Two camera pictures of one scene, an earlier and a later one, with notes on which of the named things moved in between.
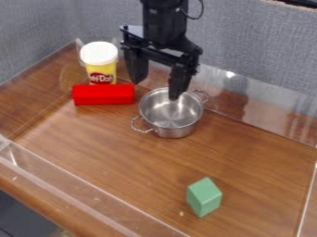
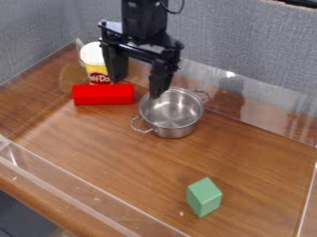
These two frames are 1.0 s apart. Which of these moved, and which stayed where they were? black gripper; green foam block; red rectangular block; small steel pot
Moved: black gripper
Stayed: green foam block; red rectangular block; small steel pot
